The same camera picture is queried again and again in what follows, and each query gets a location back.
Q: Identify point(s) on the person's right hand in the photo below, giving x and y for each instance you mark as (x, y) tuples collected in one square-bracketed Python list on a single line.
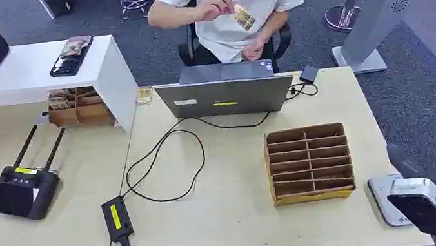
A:
[(211, 8)]

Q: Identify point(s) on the person's left hand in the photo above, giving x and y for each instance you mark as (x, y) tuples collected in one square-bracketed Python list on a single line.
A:
[(252, 51)]

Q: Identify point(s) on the printed card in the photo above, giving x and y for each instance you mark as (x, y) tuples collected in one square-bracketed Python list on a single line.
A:
[(244, 17)]

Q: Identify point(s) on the black office chair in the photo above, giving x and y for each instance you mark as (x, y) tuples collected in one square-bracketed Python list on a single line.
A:
[(281, 41)]

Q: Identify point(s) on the person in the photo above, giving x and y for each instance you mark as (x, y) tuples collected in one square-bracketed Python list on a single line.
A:
[(257, 8)]

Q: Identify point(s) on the grey laptop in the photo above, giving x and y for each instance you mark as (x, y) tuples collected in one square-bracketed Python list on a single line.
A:
[(225, 97)]

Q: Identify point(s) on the small black hub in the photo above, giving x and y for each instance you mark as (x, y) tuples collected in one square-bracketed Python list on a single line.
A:
[(309, 74)]

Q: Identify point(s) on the white flat device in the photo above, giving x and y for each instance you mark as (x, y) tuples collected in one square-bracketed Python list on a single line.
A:
[(383, 201)]

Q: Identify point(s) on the wooden card box with slots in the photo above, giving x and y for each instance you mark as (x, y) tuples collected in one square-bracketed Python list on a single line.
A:
[(309, 164)]

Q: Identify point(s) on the patterned pouch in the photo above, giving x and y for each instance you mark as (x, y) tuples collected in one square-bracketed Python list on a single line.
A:
[(76, 46)]

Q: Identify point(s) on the black cabinet with white side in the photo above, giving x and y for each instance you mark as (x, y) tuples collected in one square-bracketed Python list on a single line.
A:
[(55, 1)]

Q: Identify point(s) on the black phone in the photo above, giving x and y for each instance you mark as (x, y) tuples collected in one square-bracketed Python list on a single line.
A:
[(65, 67)]

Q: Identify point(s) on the wooden box holding cards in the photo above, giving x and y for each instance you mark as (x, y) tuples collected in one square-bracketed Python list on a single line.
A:
[(87, 113)]

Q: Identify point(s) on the bundle of cards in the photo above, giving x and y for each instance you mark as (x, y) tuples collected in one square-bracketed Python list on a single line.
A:
[(58, 104)]

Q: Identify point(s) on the white desk riser shelf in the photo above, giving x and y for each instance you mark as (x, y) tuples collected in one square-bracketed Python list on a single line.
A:
[(25, 73)]

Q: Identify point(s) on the black power adapter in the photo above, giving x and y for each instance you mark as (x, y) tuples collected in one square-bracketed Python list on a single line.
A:
[(116, 217)]

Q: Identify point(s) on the black controller with two antennas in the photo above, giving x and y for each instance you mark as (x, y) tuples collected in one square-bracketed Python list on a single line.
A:
[(21, 196)]

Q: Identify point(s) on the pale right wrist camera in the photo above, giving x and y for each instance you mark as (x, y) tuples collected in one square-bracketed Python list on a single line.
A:
[(421, 195)]

